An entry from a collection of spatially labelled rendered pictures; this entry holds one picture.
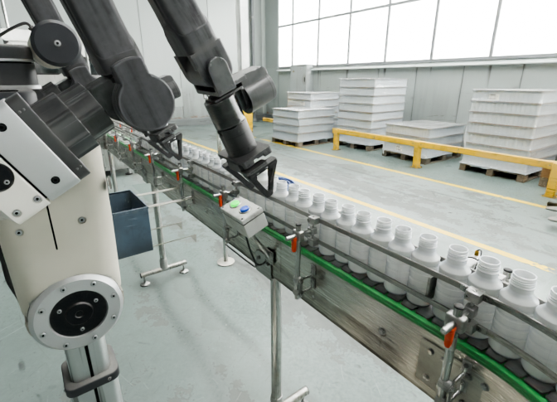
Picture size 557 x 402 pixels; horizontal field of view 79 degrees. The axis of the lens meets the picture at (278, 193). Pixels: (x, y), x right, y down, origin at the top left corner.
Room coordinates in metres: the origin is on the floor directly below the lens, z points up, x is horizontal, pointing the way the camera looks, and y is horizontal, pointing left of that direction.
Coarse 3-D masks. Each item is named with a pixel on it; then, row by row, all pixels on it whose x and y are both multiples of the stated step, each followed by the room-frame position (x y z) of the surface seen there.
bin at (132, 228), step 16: (112, 192) 1.63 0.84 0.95; (128, 192) 1.67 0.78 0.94; (112, 208) 1.62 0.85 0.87; (128, 208) 1.67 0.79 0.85; (144, 208) 1.42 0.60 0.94; (128, 224) 1.38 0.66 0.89; (144, 224) 1.42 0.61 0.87; (176, 224) 1.76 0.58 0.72; (128, 240) 1.38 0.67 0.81; (144, 240) 1.41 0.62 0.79; (128, 256) 1.37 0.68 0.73
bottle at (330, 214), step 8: (328, 200) 0.93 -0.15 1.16; (336, 200) 0.92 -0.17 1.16; (328, 208) 0.90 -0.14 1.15; (336, 208) 0.90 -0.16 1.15; (320, 216) 0.91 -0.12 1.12; (328, 216) 0.89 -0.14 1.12; (336, 216) 0.89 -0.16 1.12; (320, 224) 0.91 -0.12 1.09; (336, 224) 0.89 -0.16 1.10; (320, 232) 0.91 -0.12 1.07; (328, 232) 0.88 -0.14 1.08; (328, 240) 0.88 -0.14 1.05; (320, 248) 0.90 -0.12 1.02
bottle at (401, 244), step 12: (396, 228) 0.72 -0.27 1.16; (408, 228) 0.73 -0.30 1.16; (396, 240) 0.71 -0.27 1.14; (408, 240) 0.71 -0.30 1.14; (396, 252) 0.70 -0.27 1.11; (408, 252) 0.69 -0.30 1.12; (396, 264) 0.70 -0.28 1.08; (408, 264) 0.70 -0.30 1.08; (396, 276) 0.70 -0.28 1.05; (408, 276) 0.70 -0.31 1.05; (396, 288) 0.69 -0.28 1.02
